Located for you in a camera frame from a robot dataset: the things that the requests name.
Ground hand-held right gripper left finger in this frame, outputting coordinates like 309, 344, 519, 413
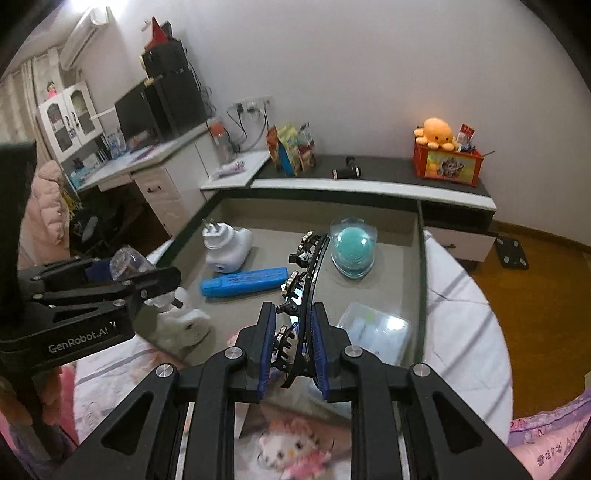
76, 302, 278, 480

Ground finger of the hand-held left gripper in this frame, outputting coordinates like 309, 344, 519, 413
17, 257, 118, 296
32, 267, 182, 324

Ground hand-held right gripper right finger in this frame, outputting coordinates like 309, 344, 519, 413
310, 302, 532, 480

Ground clear glass bottle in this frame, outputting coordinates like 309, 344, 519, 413
110, 247, 183, 310

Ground white charger plug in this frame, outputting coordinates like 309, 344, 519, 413
150, 288, 214, 357

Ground blue plastic case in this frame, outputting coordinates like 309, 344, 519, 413
200, 266, 290, 301

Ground black flower hair clip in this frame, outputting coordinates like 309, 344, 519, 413
270, 231, 332, 388

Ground white plug-in device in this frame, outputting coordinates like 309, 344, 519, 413
202, 219, 254, 273

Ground teal ball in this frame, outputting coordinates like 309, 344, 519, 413
329, 218, 378, 280

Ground pink storage box black rim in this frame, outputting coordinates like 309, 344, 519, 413
139, 187, 430, 435

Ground clear plastic box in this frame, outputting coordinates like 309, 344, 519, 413
323, 302, 411, 370

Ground pink padded jacket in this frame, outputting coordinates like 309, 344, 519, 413
21, 159, 72, 278

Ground pink blanket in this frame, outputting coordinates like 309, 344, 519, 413
0, 360, 81, 462

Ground white desk drawer unit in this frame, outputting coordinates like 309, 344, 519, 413
131, 166, 208, 232

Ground pale pink plush doll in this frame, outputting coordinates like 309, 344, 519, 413
256, 415, 333, 480

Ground white desk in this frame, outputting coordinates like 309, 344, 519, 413
74, 122, 218, 232

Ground white glass-door cabinet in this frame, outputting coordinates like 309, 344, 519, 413
37, 82, 105, 162

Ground bottle with orange cap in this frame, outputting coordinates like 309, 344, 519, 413
210, 121, 232, 160

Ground black monitor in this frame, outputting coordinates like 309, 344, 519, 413
114, 85, 162, 144

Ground small black device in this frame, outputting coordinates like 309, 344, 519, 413
332, 157, 361, 180

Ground low cabinet with dark top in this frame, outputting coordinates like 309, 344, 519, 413
201, 150, 497, 264

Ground black computer tower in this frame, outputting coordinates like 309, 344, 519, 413
141, 39, 208, 139

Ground colourful snack bags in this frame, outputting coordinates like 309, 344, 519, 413
267, 122, 317, 176

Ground black floor scale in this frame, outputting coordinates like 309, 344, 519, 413
496, 234, 529, 269

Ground orange printed box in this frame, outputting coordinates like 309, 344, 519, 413
413, 138, 485, 186

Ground white air conditioner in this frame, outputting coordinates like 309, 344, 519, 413
60, 7, 114, 70

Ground orange octopus plush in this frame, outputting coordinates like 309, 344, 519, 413
414, 117, 460, 151

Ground purple printed quilt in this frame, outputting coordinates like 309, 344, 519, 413
508, 397, 591, 480

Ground black power cables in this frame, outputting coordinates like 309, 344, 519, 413
226, 104, 271, 151

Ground white wall power strip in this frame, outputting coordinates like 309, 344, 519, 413
233, 95, 273, 112

